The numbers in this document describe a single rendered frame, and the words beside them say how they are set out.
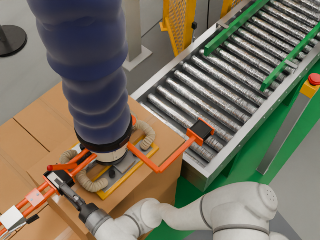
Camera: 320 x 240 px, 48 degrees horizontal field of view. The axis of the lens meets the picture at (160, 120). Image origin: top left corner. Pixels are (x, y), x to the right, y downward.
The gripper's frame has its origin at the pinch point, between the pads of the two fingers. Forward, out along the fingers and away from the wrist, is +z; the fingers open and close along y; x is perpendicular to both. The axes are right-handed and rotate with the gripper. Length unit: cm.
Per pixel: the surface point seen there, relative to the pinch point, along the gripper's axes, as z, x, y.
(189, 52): 31, 127, 48
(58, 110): 63, 38, 54
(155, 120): -4, 53, 13
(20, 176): 44, -5, 54
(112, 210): -19.9, 8.9, 13.1
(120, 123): -10.3, 26.8, -22.6
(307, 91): -50, 117, 10
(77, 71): -6, 17, -55
